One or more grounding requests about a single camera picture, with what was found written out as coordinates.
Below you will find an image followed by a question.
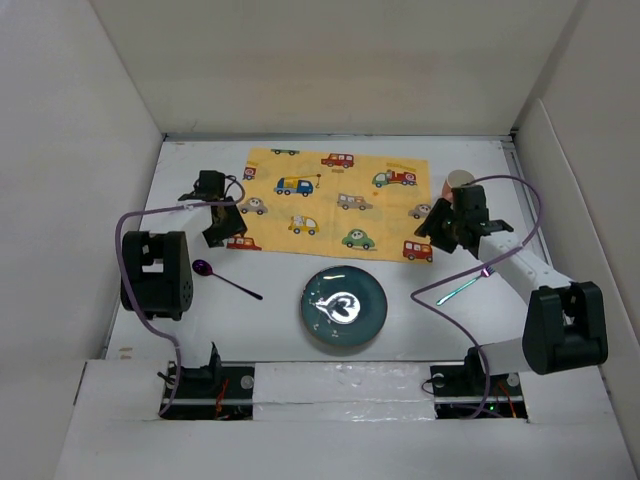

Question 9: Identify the yellow car print cloth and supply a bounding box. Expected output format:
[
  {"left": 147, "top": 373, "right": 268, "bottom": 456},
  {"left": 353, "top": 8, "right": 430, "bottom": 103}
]
[{"left": 227, "top": 148, "right": 433, "bottom": 263}]

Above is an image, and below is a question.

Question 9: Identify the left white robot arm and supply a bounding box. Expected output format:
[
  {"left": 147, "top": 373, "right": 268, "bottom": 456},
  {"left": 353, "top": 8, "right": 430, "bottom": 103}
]
[{"left": 114, "top": 170, "right": 247, "bottom": 371}]

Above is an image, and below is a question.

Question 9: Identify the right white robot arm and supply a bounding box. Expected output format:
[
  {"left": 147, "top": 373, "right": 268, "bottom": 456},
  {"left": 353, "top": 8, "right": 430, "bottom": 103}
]
[{"left": 416, "top": 185, "right": 609, "bottom": 394}]

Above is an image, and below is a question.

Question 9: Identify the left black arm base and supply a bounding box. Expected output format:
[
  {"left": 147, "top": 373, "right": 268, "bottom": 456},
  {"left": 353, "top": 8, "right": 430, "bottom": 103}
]
[{"left": 159, "top": 364, "right": 255, "bottom": 421}]

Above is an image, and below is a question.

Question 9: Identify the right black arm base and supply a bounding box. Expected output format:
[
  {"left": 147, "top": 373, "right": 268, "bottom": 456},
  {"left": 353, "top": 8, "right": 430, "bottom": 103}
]
[{"left": 420, "top": 348, "right": 528, "bottom": 419}]

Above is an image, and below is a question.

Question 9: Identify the pink cup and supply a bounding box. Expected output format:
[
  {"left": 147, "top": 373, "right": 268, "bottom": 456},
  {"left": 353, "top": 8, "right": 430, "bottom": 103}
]
[{"left": 441, "top": 169, "right": 475, "bottom": 201}]

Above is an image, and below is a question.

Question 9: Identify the purple metallic spoon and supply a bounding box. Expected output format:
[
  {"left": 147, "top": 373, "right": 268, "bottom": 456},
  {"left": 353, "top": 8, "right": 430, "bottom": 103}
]
[{"left": 191, "top": 259, "right": 264, "bottom": 301}]

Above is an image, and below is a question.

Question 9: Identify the iridescent metallic fork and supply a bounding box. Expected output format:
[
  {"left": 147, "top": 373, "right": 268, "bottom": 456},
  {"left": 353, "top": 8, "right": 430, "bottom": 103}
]
[{"left": 436, "top": 267, "right": 495, "bottom": 306}]

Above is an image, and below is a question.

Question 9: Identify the dark teal plate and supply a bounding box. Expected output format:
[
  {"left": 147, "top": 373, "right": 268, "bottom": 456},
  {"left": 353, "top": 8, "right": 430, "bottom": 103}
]
[{"left": 300, "top": 265, "right": 389, "bottom": 350}]

